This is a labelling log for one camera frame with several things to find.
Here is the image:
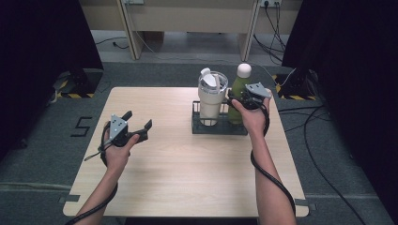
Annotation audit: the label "black stand base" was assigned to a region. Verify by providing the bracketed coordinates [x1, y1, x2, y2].
[275, 68, 317, 98]
[69, 67, 105, 96]

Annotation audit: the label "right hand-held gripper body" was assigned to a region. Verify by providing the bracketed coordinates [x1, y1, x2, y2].
[233, 82, 272, 111]

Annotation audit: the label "white tumbler cup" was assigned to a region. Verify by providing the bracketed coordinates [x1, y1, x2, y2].
[197, 67, 229, 127]

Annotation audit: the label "beige office desk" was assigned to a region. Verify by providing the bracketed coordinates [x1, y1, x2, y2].
[78, 0, 303, 62]

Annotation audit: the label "green bottle with white cap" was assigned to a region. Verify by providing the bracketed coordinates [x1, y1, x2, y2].
[227, 63, 253, 126]

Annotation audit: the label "dark grey wire rack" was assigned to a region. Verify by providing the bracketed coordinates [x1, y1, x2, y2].
[191, 100, 249, 136]

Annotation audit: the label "black floor cable with plug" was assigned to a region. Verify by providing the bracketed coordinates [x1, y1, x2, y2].
[95, 37, 130, 51]

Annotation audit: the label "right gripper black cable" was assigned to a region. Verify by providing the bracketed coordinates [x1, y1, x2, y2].
[250, 98, 297, 218]

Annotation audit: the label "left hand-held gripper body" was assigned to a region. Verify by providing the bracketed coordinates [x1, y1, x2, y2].
[102, 113, 148, 148]

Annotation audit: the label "black floor cables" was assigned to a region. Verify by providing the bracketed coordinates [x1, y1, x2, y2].
[277, 104, 368, 225]

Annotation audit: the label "grey strap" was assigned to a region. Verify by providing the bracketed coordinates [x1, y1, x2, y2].
[84, 149, 106, 162]

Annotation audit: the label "black socket cables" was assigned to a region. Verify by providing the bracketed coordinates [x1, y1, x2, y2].
[253, 3, 287, 64]

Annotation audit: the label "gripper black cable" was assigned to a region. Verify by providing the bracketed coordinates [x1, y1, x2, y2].
[250, 98, 297, 218]
[64, 121, 119, 225]

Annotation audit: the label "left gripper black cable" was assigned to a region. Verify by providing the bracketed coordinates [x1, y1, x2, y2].
[64, 121, 119, 225]

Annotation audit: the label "person's left hand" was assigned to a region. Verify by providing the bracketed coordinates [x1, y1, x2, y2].
[104, 134, 141, 176]

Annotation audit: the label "person's right hand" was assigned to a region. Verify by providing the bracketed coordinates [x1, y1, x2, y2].
[231, 97, 271, 137]

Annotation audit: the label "black curtain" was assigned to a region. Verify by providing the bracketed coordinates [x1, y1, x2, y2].
[281, 0, 398, 217]
[0, 0, 105, 160]

